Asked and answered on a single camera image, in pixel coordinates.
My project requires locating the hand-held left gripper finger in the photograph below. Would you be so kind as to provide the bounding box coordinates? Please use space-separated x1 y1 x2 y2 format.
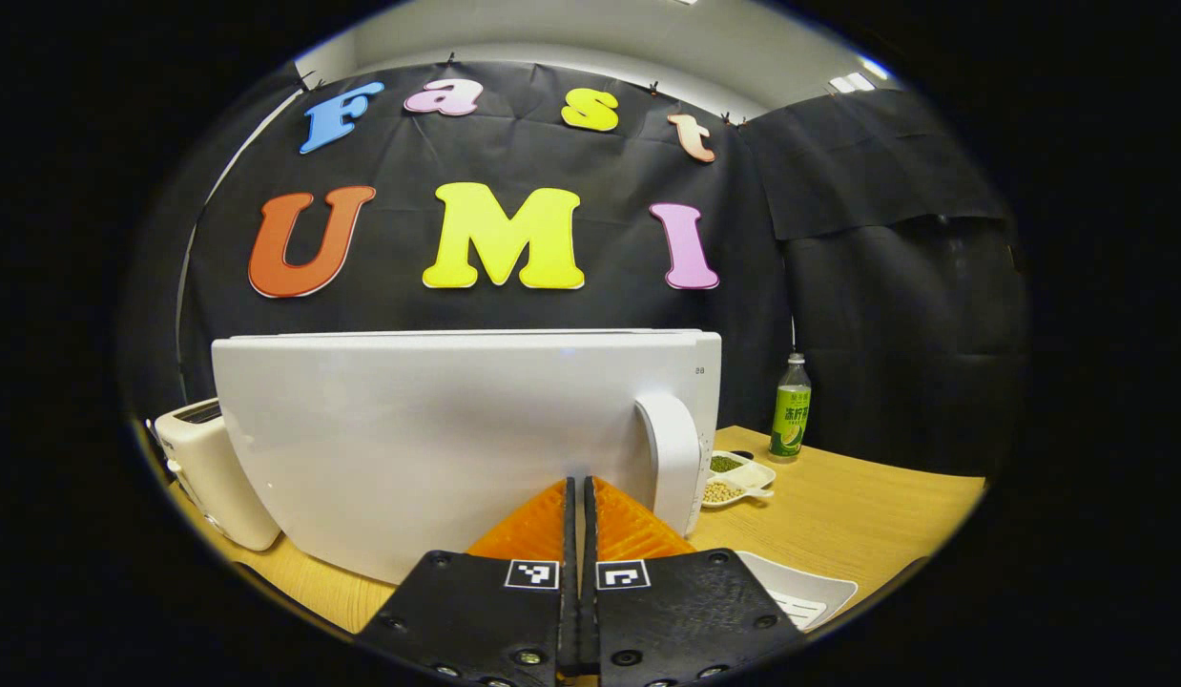
582 474 808 687
355 475 579 687

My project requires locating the white microwave oven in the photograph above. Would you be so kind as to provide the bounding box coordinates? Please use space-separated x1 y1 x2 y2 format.
212 329 723 585

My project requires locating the white dish of beans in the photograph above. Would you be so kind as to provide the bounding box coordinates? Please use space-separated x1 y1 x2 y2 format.
702 450 777 509

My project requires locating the white rectangular tray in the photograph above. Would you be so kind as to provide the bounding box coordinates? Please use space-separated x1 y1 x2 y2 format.
738 551 859 633

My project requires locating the green drink bottle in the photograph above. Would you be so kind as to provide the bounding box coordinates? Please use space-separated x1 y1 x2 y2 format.
770 353 813 464

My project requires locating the white toaster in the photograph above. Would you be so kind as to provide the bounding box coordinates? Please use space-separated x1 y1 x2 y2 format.
154 398 281 552

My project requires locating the black backdrop cloth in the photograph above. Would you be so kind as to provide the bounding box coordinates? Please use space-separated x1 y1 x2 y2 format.
118 62 1030 478

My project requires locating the small ceiling light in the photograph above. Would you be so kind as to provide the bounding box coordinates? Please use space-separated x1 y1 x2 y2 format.
829 57 892 94

